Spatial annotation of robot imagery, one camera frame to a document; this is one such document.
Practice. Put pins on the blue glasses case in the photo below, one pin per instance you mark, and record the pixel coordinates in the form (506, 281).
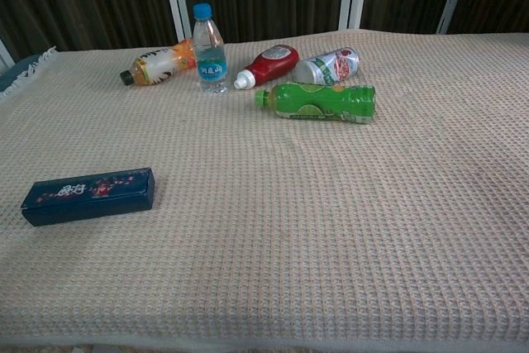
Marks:
(87, 204)

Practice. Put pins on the green drink bottle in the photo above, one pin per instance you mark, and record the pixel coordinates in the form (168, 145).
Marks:
(314, 101)

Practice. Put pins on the beige waffle weave tablecloth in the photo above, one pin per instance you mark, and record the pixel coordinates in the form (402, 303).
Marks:
(289, 225)

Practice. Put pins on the red ketchup squeeze bottle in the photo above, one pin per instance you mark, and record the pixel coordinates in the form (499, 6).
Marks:
(268, 65)

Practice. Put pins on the clear water bottle blue cap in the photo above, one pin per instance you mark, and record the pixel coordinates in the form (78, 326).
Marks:
(211, 68)

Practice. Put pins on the white red drink can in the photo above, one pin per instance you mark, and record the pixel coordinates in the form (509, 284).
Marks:
(330, 65)

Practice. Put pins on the orange juice bottle black cap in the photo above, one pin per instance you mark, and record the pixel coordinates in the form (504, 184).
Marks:
(157, 65)

